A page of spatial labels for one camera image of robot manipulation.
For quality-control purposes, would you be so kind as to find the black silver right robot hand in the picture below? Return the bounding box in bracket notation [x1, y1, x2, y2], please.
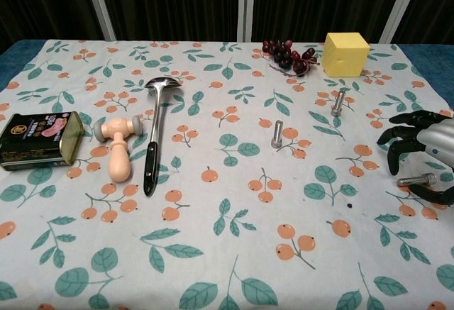
[377, 109, 454, 206]

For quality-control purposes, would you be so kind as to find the silver bolt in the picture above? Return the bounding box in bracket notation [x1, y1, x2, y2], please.
[271, 119, 285, 149]
[396, 172, 436, 187]
[331, 89, 347, 117]

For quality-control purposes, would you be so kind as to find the yellow cube block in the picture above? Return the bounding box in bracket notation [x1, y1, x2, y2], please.
[321, 32, 370, 78]

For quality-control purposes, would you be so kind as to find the dark red grape bunch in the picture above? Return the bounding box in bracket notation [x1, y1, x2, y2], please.
[262, 39, 321, 78]

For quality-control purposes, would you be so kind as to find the floral fruit print tablecloth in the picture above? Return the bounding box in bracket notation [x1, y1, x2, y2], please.
[0, 39, 454, 310]

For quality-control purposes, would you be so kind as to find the dark curtain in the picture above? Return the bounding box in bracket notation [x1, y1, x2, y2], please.
[0, 0, 454, 45]

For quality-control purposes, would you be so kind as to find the peach toy hammer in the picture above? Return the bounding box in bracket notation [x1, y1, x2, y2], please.
[92, 115, 145, 183]

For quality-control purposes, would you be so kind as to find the black gold luncheon meat can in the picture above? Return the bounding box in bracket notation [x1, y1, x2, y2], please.
[0, 110, 85, 172]

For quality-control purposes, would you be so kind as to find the blue table cover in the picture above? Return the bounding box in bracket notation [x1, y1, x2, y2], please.
[0, 39, 49, 93]

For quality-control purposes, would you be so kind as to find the white frame post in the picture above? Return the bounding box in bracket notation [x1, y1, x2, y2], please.
[236, 0, 257, 43]
[80, 0, 117, 41]
[380, 0, 426, 45]

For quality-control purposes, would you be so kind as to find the steel ladle black handle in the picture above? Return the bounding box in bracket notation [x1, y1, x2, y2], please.
[143, 77, 182, 197]

